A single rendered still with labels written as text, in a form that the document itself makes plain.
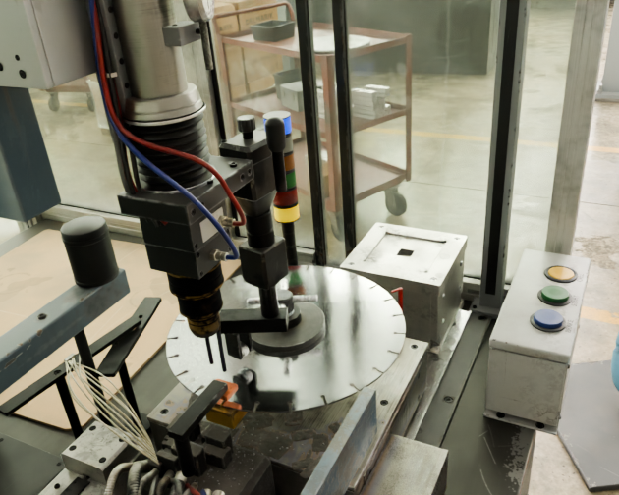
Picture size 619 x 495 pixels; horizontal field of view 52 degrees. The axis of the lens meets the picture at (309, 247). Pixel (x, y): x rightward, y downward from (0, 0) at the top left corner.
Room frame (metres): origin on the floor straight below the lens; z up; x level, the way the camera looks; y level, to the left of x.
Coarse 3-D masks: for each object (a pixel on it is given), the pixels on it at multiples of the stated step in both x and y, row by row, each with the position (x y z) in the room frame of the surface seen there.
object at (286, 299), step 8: (280, 288) 0.74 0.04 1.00; (280, 296) 0.71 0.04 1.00; (288, 296) 0.71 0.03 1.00; (296, 296) 0.71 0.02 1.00; (304, 296) 0.71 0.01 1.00; (312, 296) 0.71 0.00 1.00; (256, 304) 0.71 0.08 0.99; (280, 304) 0.69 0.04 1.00; (288, 304) 0.70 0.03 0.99; (288, 312) 0.70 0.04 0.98
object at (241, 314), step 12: (276, 288) 0.64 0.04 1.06; (264, 300) 0.63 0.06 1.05; (276, 300) 0.63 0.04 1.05; (228, 312) 0.65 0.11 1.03; (240, 312) 0.64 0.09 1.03; (252, 312) 0.64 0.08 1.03; (264, 312) 0.63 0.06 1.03; (276, 312) 0.63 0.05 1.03; (228, 324) 0.63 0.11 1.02; (240, 324) 0.63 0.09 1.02; (252, 324) 0.63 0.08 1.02; (264, 324) 0.62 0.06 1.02; (276, 324) 0.62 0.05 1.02; (228, 336) 0.63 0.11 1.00; (240, 336) 0.65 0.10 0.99; (228, 348) 0.64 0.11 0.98; (240, 348) 0.63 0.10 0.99; (252, 348) 0.64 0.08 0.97
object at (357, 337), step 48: (240, 288) 0.82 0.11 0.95; (288, 288) 0.81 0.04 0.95; (336, 288) 0.80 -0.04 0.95; (192, 336) 0.71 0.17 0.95; (336, 336) 0.68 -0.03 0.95; (384, 336) 0.67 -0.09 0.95; (192, 384) 0.61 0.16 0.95; (240, 384) 0.60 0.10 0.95; (288, 384) 0.59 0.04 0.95; (336, 384) 0.59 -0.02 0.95
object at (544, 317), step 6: (540, 312) 0.75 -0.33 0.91; (546, 312) 0.75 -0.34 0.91; (552, 312) 0.75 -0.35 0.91; (558, 312) 0.75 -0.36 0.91; (534, 318) 0.75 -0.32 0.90; (540, 318) 0.74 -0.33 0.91; (546, 318) 0.74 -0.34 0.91; (552, 318) 0.73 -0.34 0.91; (558, 318) 0.73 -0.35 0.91; (540, 324) 0.73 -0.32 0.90; (546, 324) 0.72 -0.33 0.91; (552, 324) 0.72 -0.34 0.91; (558, 324) 0.72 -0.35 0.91
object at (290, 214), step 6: (276, 210) 1.00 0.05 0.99; (282, 210) 1.00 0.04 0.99; (288, 210) 1.00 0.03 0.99; (294, 210) 1.00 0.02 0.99; (276, 216) 1.00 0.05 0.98; (282, 216) 1.00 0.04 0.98; (288, 216) 1.00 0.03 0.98; (294, 216) 1.00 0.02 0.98; (282, 222) 1.00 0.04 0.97; (288, 222) 0.99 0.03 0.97
